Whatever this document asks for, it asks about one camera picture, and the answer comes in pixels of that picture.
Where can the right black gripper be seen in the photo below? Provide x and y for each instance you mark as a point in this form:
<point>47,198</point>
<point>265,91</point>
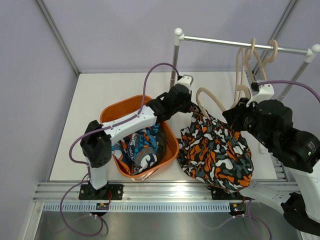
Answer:
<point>234,116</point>

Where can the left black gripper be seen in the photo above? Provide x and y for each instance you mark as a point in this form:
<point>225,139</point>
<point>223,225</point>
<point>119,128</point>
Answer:
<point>186,108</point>

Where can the orange black camo shorts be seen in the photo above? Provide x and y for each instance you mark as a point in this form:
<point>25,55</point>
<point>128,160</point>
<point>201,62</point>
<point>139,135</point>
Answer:
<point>213,153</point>

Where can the blue orange patterned shorts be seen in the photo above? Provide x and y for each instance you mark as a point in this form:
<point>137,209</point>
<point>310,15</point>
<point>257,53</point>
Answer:
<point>137,151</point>

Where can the olive green shorts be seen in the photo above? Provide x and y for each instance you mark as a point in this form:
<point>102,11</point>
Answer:
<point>162,145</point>

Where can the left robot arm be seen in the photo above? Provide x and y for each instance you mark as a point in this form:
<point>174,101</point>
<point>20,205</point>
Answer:
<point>98,139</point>

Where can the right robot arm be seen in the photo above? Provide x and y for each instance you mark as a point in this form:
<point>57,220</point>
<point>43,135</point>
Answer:
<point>301,155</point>

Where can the orange plastic basket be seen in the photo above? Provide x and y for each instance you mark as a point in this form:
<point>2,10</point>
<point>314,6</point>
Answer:
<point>129,106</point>

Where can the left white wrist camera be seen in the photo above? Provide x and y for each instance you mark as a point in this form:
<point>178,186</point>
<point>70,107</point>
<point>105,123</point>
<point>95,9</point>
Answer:
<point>186,80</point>

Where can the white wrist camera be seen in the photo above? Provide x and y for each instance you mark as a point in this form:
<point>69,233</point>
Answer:
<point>265,91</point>
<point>186,80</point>

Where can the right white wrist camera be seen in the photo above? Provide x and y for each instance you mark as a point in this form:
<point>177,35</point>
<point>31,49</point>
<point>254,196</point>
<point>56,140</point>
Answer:
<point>265,91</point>

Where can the aluminium mounting rail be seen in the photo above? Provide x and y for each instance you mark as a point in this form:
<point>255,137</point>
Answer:
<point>165,191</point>

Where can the white slotted cable duct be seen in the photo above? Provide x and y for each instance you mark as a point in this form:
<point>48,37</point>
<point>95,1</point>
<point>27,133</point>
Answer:
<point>140,207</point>

